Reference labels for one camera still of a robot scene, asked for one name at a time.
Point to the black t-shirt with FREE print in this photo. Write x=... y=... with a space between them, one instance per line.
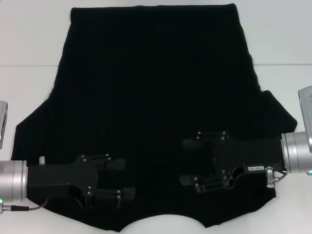
x=156 y=85

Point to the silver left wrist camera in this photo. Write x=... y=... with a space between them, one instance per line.
x=3 y=124

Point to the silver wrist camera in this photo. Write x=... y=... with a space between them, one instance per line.
x=3 y=124
x=306 y=109

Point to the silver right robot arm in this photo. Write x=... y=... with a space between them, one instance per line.
x=296 y=153

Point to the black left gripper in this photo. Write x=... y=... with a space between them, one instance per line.
x=61 y=175

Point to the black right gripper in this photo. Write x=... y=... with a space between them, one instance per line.
x=256 y=153

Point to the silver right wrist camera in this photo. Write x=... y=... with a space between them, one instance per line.
x=306 y=109

